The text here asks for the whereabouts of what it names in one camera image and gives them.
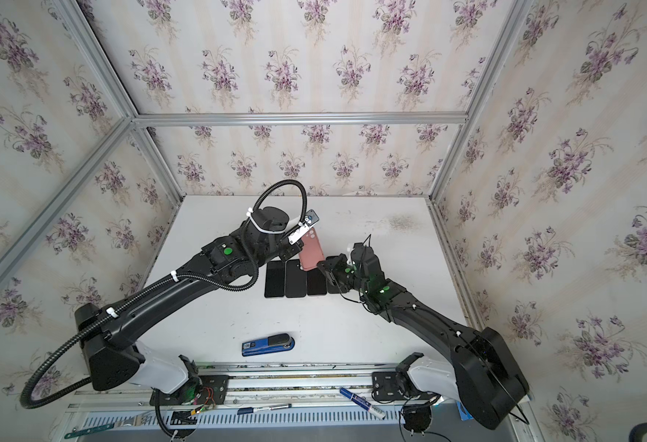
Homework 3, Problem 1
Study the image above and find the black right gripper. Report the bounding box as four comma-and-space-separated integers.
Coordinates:
321, 250, 373, 295

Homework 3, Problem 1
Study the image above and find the pink phone case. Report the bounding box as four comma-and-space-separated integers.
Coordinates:
299, 228, 325, 272

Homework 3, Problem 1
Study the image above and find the black phone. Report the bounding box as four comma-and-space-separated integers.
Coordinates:
264, 261, 286, 298
306, 269, 328, 296

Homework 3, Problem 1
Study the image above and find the black phone case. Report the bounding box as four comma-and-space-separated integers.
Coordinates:
285, 260, 307, 298
325, 272, 349, 295

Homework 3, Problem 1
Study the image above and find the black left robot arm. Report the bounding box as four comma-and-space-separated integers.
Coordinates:
77, 206, 319, 394

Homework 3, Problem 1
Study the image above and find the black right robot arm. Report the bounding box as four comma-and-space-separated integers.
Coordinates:
317, 242, 530, 430

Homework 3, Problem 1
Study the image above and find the blue black stapler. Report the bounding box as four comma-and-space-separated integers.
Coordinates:
241, 333, 296, 357

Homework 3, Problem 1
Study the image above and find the blue marker pen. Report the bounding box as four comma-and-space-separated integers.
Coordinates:
339, 388, 386, 420

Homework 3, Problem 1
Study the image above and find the black thin pen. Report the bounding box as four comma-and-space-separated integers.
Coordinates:
237, 403, 292, 415

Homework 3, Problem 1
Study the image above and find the black round connector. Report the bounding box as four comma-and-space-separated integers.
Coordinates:
400, 405, 432, 434

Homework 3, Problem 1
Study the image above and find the blue white cardboard box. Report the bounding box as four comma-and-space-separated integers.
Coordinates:
456, 401, 473, 422

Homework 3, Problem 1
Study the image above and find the green metal ruler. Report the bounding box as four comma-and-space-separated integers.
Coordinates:
64, 423, 115, 440

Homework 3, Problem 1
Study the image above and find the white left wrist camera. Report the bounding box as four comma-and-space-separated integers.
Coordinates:
288, 209, 320, 244

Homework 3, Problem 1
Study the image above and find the black corrugated cable conduit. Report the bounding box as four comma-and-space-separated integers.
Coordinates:
18, 179, 309, 411

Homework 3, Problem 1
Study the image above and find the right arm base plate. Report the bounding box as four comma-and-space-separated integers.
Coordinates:
371, 371, 437, 403

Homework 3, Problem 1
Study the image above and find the aluminium rail base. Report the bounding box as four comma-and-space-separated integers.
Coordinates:
69, 363, 396, 412

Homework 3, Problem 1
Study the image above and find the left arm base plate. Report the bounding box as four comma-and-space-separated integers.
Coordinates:
160, 375, 230, 407

